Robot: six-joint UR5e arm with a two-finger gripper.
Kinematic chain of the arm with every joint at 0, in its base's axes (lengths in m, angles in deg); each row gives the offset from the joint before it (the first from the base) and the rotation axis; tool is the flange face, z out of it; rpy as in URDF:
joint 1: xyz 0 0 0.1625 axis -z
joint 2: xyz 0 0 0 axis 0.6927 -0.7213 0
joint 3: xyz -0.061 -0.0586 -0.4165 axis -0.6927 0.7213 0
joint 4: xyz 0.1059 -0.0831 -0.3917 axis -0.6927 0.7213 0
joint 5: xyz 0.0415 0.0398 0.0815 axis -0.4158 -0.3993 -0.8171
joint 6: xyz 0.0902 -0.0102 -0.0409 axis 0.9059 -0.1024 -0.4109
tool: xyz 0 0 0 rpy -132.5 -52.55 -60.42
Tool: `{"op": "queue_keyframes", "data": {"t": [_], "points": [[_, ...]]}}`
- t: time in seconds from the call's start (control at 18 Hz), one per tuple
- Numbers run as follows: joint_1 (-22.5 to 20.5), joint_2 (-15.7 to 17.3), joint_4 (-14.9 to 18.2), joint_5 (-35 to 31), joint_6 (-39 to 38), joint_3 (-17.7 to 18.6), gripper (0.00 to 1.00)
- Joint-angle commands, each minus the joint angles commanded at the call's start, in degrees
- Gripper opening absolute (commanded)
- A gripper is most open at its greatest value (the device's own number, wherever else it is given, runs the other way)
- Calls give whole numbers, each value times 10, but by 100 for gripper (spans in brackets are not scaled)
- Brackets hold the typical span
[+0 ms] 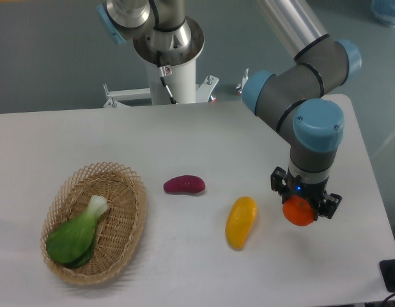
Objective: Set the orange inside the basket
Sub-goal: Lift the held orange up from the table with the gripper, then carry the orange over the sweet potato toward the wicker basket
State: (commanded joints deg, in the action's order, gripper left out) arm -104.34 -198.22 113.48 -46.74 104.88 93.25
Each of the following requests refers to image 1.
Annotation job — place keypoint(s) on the green bok choy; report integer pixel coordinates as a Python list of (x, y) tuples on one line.
[(72, 243)]

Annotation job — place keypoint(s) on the yellow mango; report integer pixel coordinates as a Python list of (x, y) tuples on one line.
[(240, 222)]

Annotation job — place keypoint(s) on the woven wicker basket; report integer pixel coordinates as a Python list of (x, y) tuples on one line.
[(119, 229)]

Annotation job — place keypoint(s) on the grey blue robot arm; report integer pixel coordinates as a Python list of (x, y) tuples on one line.
[(293, 103)]

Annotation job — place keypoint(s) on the purple sweet potato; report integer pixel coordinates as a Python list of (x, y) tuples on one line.
[(189, 184)]

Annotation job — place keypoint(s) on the blue plastic bag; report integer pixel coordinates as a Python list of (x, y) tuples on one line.
[(384, 11)]

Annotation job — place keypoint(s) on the black device at edge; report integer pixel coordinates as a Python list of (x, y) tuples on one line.
[(387, 269)]

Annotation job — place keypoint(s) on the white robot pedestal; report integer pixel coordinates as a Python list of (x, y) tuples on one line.
[(170, 61)]

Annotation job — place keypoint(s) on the orange fruit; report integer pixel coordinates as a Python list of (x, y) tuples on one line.
[(298, 211)]

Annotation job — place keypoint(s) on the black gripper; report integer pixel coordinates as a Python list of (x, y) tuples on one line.
[(287, 185)]

